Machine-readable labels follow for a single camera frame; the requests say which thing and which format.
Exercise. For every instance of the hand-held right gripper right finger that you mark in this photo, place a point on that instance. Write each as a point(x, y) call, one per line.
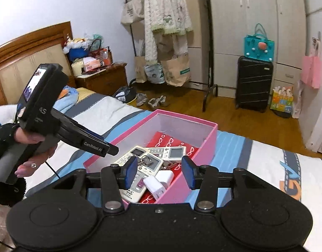
point(188, 172)

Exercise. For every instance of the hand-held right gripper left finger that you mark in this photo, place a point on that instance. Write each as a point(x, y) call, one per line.
point(131, 172)

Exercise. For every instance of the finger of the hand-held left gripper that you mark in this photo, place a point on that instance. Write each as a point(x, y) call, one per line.
point(95, 149)
point(98, 137)

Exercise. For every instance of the cream button remote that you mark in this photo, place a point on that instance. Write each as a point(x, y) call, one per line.
point(136, 189)

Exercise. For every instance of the metal key bunch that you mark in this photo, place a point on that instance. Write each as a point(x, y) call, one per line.
point(170, 166)

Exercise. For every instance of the white cube charger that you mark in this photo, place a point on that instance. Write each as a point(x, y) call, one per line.
point(153, 185)
point(166, 177)

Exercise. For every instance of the pink cardboard box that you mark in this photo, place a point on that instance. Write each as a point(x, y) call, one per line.
point(202, 147)

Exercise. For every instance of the person's left forearm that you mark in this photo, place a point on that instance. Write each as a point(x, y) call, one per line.
point(3, 136)

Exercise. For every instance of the person's left hand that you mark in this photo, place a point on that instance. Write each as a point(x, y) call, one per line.
point(32, 139)

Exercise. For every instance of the blue towel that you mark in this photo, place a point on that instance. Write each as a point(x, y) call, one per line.
point(69, 97)

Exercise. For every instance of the white pillow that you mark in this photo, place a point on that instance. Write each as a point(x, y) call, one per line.
point(3, 113)

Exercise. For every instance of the red glasses-print pouch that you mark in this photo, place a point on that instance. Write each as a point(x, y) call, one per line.
point(163, 139)

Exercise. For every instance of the wooden headboard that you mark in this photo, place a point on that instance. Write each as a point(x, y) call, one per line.
point(19, 57)

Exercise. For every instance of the dark bag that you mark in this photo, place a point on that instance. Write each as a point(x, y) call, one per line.
point(124, 93)

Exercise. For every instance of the grey shoe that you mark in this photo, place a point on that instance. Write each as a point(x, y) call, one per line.
point(141, 99)

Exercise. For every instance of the wooden nightstand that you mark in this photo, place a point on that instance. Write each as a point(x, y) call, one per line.
point(105, 80)

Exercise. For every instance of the blue container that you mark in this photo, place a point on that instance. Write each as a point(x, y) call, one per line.
point(77, 53)

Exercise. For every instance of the tissue box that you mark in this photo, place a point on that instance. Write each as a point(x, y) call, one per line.
point(91, 63)

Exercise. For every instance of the beige sandal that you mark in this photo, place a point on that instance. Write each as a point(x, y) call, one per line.
point(162, 101)
point(152, 104)

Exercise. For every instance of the striped bedsheet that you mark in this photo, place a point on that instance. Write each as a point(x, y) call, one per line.
point(255, 157)

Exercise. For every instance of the red printed bag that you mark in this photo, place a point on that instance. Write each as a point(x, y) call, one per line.
point(99, 53)

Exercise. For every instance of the small brown paper bag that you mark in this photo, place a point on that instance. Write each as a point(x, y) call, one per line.
point(140, 68)

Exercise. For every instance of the black clothes rack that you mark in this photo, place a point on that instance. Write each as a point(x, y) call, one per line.
point(210, 92)

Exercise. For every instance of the white printed plastic pack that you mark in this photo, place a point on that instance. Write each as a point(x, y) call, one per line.
point(154, 73)

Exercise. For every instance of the large brown paper bag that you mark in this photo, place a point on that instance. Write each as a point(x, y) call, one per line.
point(176, 71)

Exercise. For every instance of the black suitcase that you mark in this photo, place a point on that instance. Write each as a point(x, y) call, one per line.
point(252, 84)

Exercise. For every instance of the colourful gift bag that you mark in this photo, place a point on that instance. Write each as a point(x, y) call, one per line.
point(281, 102)

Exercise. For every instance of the canvas tote bag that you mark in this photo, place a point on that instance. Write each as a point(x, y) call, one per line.
point(132, 11)

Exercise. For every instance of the white plastic bag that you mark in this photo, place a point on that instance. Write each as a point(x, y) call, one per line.
point(298, 102)

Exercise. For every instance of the teal tote bag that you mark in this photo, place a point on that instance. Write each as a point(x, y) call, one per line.
point(258, 50)

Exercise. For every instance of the cream knit cardigan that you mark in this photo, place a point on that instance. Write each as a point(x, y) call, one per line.
point(163, 5)

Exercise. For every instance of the beige wardrobe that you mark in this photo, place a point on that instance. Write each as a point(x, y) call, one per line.
point(229, 18)

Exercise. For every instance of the pink paper bag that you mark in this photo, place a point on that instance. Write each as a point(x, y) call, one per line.
point(311, 71)

